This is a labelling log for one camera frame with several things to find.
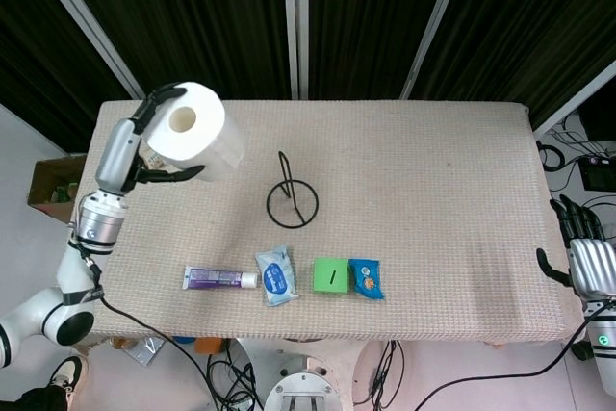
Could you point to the beige woven tablecloth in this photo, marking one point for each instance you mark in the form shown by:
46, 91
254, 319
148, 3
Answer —
337, 189

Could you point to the blue wet wipes pack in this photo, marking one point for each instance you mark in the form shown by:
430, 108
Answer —
275, 277

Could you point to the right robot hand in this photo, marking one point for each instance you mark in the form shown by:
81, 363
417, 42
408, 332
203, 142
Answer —
584, 257

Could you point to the cardboard box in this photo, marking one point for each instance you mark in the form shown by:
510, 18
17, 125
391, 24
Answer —
53, 187

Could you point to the white toilet paper roll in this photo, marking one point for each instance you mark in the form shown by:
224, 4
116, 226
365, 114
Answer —
192, 129

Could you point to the silver foil bag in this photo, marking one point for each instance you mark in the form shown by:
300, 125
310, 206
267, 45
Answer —
146, 348

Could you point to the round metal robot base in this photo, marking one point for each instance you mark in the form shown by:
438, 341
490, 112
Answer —
305, 382

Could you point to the purple toothpaste tube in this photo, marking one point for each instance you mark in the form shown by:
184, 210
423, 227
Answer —
219, 279

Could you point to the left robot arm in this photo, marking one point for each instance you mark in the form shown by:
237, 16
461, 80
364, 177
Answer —
62, 281

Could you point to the black and white shoe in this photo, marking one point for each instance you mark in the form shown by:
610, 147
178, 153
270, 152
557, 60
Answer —
67, 372

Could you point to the orange box under table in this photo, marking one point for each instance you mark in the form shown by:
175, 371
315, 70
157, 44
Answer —
209, 346

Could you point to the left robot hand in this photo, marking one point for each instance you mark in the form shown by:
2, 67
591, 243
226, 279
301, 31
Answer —
118, 153

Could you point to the blue snack packet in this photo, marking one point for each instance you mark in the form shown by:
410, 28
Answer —
368, 279

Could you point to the green cube block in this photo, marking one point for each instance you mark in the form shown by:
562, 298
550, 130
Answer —
330, 276

